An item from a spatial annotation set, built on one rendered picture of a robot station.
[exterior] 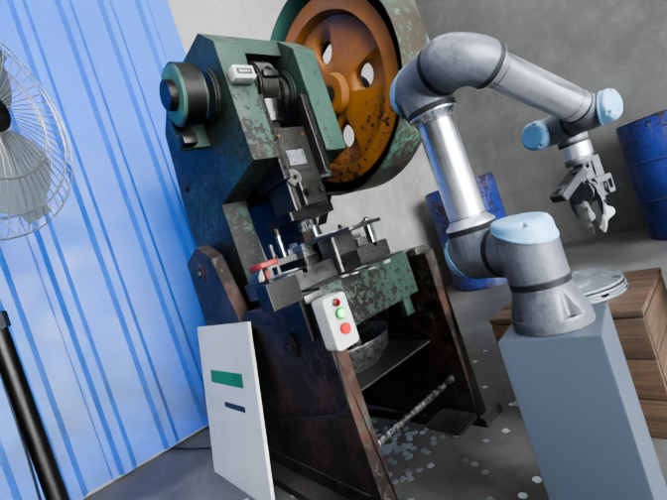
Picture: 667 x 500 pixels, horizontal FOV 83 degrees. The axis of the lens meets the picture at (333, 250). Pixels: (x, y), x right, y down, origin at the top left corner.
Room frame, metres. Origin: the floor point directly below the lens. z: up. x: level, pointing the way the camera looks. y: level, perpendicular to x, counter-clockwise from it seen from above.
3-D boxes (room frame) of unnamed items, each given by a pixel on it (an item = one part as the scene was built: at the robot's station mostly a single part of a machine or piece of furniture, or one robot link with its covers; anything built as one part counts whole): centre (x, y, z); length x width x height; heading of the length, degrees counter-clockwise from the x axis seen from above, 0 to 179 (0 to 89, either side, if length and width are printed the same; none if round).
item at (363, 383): (1.37, 0.08, 0.31); 0.43 x 0.42 x 0.01; 129
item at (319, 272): (1.36, 0.07, 0.68); 0.45 x 0.30 x 0.06; 129
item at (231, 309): (1.30, 0.37, 0.45); 0.92 x 0.12 x 0.90; 39
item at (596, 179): (1.07, -0.74, 0.69); 0.09 x 0.08 x 0.12; 106
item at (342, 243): (1.23, -0.04, 0.72); 0.25 x 0.14 x 0.14; 39
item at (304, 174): (1.33, 0.04, 1.04); 0.17 x 0.15 x 0.30; 39
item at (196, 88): (1.22, 0.27, 1.31); 0.22 x 0.12 x 0.22; 39
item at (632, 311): (1.20, -0.68, 0.18); 0.40 x 0.38 x 0.35; 42
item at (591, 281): (1.22, -0.68, 0.38); 0.29 x 0.29 x 0.01
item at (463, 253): (0.90, -0.33, 0.82); 0.15 x 0.12 x 0.55; 22
